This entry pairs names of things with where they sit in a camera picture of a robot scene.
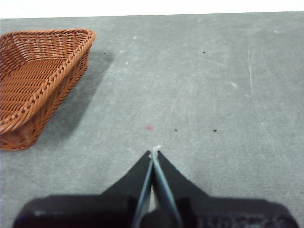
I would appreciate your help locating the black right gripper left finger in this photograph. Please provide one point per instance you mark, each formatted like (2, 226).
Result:
(136, 177)

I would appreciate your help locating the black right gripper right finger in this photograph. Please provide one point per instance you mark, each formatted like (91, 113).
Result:
(173, 179)

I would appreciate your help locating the brown woven wicker basket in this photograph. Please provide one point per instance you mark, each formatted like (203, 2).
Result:
(35, 78)

